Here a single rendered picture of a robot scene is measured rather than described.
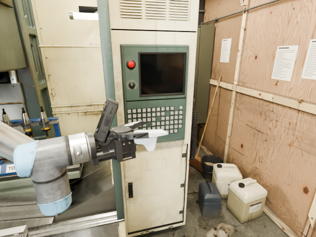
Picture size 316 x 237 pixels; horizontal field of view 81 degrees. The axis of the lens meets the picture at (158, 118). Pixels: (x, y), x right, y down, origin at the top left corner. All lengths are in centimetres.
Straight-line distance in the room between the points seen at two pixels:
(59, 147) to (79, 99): 193
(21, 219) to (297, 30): 244
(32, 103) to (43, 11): 92
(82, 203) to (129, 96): 75
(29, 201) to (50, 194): 106
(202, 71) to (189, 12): 173
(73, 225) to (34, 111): 127
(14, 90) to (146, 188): 145
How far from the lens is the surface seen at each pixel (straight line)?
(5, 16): 191
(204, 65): 304
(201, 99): 311
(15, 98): 212
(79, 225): 122
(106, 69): 81
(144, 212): 185
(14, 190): 168
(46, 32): 240
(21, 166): 49
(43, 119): 148
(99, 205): 142
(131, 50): 123
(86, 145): 49
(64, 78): 238
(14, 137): 62
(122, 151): 52
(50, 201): 55
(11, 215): 155
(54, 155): 48
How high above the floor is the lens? 166
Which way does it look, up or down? 19 degrees down
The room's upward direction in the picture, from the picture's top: straight up
